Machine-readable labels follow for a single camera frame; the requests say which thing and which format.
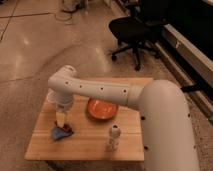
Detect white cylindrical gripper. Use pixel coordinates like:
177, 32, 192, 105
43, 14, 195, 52
54, 92, 74, 128

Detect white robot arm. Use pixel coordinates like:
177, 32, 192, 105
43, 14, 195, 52
48, 65, 200, 171

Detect small dark red object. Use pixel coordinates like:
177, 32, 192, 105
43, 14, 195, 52
54, 122, 72, 133

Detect blue cloth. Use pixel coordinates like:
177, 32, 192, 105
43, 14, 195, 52
51, 127, 73, 140

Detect orange plate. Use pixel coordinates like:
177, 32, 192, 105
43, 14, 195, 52
86, 98, 119, 120

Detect wooden table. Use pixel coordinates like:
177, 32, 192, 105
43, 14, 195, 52
24, 77, 154, 162

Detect black office chair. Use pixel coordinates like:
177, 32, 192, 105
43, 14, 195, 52
109, 0, 172, 71

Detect long white desk edge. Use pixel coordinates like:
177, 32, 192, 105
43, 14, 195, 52
156, 23, 213, 124

